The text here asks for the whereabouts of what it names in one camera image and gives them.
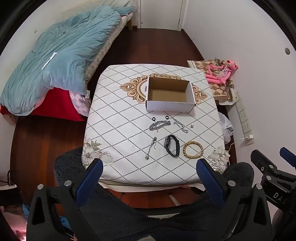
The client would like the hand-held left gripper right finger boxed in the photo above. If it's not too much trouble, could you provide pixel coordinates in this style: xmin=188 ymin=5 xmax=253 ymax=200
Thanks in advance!
xmin=196 ymin=158 xmax=272 ymax=241

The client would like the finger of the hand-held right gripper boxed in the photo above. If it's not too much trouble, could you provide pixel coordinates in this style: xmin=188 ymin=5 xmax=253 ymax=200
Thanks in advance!
xmin=250 ymin=149 xmax=278 ymax=173
xmin=279 ymin=147 xmax=296 ymax=167

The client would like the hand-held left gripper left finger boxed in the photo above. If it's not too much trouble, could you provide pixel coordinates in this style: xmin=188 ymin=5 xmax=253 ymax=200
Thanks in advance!
xmin=26 ymin=158 xmax=104 ymax=241

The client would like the wooden bead bracelet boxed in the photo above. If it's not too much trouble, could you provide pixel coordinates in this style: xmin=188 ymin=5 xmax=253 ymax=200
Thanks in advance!
xmin=183 ymin=141 xmax=204 ymax=160

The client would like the black smart band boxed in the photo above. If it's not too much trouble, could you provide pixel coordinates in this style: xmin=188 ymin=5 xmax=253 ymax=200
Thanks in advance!
xmin=164 ymin=134 xmax=180 ymax=158

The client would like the thick silver chain bracelet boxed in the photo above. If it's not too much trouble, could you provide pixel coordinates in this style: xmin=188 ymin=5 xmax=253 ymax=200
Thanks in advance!
xmin=149 ymin=120 xmax=172 ymax=133

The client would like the white cardboard box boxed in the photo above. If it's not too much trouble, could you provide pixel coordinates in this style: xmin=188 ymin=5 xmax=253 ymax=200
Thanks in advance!
xmin=146 ymin=76 xmax=196 ymax=114

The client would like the white power strip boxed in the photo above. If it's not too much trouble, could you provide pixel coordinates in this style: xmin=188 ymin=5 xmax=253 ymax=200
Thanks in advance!
xmin=233 ymin=91 xmax=253 ymax=146

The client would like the white plastic bag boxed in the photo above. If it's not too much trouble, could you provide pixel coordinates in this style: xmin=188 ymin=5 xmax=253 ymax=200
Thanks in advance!
xmin=218 ymin=113 xmax=233 ymax=143

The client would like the diamond patterned tablecloth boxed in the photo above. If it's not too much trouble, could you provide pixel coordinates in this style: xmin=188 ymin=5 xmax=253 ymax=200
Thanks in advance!
xmin=82 ymin=64 xmax=229 ymax=186

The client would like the pink checkered cloth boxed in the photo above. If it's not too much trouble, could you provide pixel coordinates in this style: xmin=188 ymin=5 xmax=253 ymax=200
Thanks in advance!
xmin=69 ymin=90 xmax=92 ymax=116

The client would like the red cloth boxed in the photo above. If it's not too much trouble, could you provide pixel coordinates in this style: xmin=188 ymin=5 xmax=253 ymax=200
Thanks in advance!
xmin=0 ymin=89 xmax=86 ymax=122

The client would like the pink plush toy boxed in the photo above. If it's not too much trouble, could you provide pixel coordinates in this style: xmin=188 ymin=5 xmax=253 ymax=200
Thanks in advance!
xmin=205 ymin=59 xmax=240 ymax=86

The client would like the bed with checkered sheet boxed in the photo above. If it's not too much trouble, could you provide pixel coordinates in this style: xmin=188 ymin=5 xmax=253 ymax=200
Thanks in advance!
xmin=84 ymin=11 xmax=134 ymax=84

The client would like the light blue duvet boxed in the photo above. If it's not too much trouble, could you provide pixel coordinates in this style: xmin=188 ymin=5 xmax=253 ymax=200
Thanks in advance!
xmin=0 ymin=6 xmax=134 ymax=116

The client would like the white door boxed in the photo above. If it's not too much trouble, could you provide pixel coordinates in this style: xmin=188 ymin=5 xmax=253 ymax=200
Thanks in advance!
xmin=140 ymin=0 xmax=185 ymax=30

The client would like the thin silver chain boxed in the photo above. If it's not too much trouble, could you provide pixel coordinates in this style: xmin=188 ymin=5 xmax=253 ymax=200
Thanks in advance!
xmin=171 ymin=117 xmax=189 ymax=133

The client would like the silver charm bracelet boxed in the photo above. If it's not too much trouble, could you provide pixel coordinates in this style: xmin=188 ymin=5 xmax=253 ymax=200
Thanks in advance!
xmin=145 ymin=137 xmax=158 ymax=160

